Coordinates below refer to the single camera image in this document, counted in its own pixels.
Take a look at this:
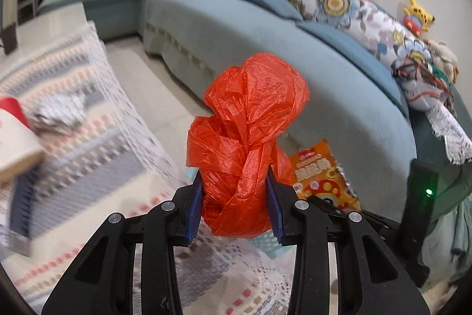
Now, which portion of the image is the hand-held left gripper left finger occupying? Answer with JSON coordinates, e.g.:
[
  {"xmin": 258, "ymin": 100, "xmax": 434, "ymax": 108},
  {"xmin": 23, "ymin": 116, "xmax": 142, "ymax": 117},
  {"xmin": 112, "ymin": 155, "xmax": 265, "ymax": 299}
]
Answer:
[{"xmin": 41, "ymin": 173, "xmax": 204, "ymax": 315}]

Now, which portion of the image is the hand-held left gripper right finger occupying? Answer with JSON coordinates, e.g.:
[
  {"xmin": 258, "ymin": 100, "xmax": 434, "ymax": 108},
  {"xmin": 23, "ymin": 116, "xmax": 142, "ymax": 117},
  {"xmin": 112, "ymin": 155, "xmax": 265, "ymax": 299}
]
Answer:
[{"xmin": 266, "ymin": 167, "xmax": 430, "ymax": 315}]

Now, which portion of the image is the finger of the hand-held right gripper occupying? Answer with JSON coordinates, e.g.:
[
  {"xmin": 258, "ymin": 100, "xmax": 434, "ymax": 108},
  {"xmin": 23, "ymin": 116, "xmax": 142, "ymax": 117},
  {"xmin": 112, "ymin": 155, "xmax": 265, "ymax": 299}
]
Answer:
[{"xmin": 308, "ymin": 195, "xmax": 402, "ymax": 238}]

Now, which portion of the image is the red plastic bag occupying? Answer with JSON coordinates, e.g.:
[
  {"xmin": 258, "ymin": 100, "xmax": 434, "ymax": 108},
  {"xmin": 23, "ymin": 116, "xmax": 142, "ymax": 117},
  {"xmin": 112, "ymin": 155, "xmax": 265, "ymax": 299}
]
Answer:
[{"xmin": 186, "ymin": 52, "xmax": 311, "ymax": 239}]

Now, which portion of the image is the silver foil wrapper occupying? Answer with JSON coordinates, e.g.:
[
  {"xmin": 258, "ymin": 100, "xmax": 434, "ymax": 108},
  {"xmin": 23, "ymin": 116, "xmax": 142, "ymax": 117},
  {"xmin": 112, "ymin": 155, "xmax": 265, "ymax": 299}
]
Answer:
[{"xmin": 29, "ymin": 94, "xmax": 89, "ymax": 135}]

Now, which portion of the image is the orange snack packet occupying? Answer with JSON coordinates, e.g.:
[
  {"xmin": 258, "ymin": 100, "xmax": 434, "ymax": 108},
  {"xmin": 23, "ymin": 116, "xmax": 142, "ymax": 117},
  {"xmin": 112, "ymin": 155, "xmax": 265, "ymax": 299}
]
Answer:
[{"xmin": 289, "ymin": 140, "xmax": 364, "ymax": 214}]

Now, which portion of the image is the white lace cloth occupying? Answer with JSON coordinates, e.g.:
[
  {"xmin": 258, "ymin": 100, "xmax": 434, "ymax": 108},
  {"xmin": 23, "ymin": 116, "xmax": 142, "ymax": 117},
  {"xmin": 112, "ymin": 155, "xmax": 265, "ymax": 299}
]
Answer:
[{"xmin": 428, "ymin": 103, "xmax": 472, "ymax": 165}]

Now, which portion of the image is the striped lace tablecloth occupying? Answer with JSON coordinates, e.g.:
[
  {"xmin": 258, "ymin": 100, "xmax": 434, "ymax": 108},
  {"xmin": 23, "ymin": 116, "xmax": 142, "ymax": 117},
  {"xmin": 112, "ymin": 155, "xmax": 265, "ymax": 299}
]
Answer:
[{"xmin": 0, "ymin": 22, "xmax": 292, "ymax": 315}]

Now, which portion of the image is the plush in green clothes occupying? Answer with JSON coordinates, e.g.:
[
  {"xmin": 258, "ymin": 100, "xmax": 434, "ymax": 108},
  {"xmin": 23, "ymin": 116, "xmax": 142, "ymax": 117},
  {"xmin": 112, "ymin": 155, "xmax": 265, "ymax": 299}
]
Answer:
[{"xmin": 430, "ymin": 64, "xmax": 460, "ymax": 89}]

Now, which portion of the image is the dark blue flat object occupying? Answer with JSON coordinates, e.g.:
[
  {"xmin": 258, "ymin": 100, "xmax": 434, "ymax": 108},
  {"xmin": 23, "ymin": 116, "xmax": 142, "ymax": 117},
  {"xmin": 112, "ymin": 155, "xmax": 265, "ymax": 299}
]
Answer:
[{"xmin": 8, "ymin": 165, "xmax": 39, "ymax": 257}]

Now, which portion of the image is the multicoloured box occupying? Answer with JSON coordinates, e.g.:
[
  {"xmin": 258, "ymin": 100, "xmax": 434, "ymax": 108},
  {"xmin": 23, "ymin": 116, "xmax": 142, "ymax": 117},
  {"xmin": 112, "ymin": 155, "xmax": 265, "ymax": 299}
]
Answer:
[{"xmin": 0, "ymin": 97, "xmax": 45, "ymax": 186}]

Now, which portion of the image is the teal sofa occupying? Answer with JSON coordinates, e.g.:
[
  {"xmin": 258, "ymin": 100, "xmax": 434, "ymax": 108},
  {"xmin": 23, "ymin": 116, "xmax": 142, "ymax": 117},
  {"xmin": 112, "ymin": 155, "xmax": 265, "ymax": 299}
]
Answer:
[{"xmin": 37, "ymin": 0, "xmax": 472, "ymax": 286}]

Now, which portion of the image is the yellow mouse plush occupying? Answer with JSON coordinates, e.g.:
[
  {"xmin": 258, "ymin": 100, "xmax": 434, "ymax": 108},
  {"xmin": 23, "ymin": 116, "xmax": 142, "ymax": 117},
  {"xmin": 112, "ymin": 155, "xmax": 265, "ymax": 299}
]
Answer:
[{"xmin": 403, "ymin": 0, "xmax": 436, "ymax": 35}]

